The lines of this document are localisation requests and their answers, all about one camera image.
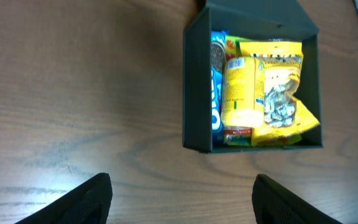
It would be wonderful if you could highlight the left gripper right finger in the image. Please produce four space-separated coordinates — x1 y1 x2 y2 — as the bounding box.
252 174 338 224

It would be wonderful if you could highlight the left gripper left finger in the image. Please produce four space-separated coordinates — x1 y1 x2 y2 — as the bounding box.
19 173 112 224

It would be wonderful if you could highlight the yellow Hacks candy bag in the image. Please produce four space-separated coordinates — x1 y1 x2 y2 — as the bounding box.
239 41 319 146

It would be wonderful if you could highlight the blue Oreo cookie pack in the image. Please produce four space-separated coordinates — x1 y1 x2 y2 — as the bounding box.
210 30 227 145

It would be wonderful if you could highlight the black gift box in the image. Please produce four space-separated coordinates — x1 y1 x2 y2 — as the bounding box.
182 0 321 153

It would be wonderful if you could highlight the green Haribo gummy bag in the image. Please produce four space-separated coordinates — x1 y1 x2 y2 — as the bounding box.
224 35 302 146

